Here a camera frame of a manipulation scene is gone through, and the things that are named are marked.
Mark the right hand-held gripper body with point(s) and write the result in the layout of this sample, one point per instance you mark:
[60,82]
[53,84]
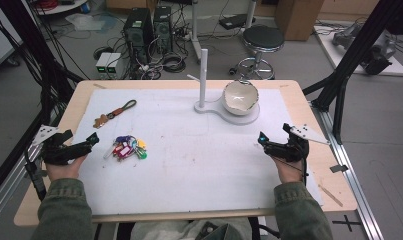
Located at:
[290,151]

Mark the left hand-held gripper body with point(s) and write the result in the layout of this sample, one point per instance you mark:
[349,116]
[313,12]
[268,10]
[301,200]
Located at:
[60,151]

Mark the key bunch with coloured tags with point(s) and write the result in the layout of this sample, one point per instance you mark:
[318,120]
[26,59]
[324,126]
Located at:
[125,150]

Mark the white key stand with hook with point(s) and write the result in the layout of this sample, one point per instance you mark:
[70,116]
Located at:
[203,76]

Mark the person's left hand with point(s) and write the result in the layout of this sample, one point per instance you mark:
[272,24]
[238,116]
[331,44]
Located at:
[64,171]

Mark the person's right hand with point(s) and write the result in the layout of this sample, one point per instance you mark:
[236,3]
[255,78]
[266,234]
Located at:
[290,172]

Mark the white ceramic bowl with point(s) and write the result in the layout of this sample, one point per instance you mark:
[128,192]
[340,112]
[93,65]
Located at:
[239,98]

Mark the black tape piece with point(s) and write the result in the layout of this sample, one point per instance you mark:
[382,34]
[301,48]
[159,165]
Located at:
[339,168]

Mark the thin wooden stick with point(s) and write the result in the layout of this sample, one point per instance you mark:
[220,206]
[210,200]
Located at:
[330,195]

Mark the white foam mat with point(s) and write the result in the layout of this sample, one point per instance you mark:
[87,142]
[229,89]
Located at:
[195,166]

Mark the white power supply unit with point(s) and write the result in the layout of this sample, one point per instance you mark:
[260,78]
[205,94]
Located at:
[103,63]
[113,64]

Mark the black tape cross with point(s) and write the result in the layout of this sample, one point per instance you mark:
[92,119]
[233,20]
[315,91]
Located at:
[346,222]

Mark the black round stool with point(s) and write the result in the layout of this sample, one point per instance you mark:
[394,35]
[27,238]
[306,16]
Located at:
[263,37]

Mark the white platform board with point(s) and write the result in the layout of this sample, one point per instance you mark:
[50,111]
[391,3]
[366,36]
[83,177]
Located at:
[337,55]

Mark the person's grey lap clothing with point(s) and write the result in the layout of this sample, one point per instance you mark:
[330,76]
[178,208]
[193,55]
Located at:
[162,230]

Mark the large black computer tower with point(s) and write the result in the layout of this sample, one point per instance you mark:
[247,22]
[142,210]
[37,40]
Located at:
[138,31]

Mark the clear plastic sheet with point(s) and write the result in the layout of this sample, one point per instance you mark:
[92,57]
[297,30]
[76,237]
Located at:
[85,21]

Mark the flat black device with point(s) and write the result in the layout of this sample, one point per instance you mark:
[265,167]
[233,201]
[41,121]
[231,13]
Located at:
[234,21]

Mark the brown cardboard box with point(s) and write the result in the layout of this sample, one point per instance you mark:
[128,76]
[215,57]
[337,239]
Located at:
[299,18]

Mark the white table leg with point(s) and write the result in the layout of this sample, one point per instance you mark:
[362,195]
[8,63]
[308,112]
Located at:
[250,13]
[195,23]

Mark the round white table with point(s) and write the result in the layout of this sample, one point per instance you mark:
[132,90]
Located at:
[60,7]

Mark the grey robot equipment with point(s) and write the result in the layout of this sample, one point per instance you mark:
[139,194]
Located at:
[369,43]

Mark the silver aluminium rail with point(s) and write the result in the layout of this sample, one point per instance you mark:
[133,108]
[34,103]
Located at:
[352,180]
[9,196]

